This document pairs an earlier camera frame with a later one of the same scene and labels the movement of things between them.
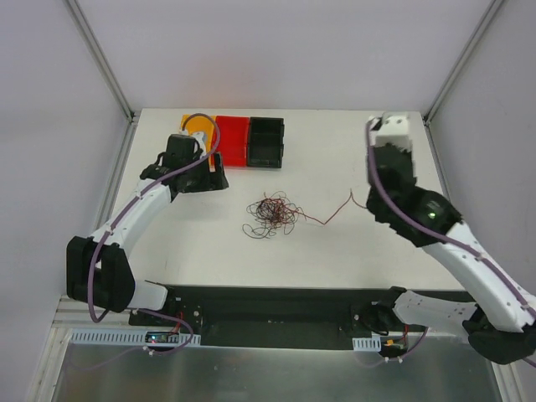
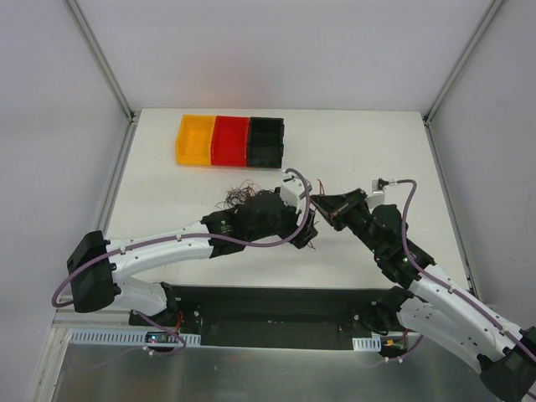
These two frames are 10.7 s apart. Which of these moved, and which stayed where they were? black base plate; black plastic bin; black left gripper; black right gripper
Moved: black right gripper; black left gripper
Stayed: black plastic bin; black base plate
